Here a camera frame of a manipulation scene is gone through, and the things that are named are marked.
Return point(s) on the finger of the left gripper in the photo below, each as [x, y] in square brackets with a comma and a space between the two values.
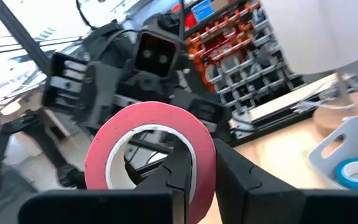
[102, 93]
[207, 112]

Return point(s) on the blue labelled box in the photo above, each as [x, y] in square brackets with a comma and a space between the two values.
[202, 11]

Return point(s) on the white table lamp wooden base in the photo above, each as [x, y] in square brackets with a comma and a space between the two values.
[315, 31]

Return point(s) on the white flat board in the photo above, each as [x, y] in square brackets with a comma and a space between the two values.
[291, 99]

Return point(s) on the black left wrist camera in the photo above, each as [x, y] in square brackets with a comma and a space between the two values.
[154, 67]

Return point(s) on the pink tape roll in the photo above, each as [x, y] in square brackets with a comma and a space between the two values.
[154, 113]

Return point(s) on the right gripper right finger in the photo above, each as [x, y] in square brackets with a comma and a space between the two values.
[259, 202]

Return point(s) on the parts storage rack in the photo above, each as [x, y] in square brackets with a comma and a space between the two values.
[244, 62]

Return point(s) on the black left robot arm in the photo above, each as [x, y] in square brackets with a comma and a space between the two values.
[110, 40]

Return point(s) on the blue tape roll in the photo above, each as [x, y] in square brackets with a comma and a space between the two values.
[340, 177]

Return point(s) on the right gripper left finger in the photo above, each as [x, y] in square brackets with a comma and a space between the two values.
[104, 208]

